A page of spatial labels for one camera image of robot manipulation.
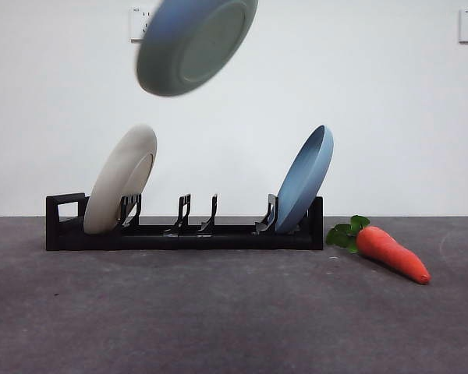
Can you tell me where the green plate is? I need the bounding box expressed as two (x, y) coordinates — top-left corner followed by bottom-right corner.
(135, 0), (260, 98)

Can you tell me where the orange carrot with green leaves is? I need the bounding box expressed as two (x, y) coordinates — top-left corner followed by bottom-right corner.
(325, 214), (431, 285)

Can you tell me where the blue plate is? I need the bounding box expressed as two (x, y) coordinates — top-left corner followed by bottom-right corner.
(275, 124), (335, 233)

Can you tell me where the cream plate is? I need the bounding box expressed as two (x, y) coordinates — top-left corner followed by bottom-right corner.
(83, 123), (158, 235)

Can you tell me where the black plate rack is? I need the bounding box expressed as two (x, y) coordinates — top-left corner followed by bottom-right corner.
(45, 192), (324, 252)

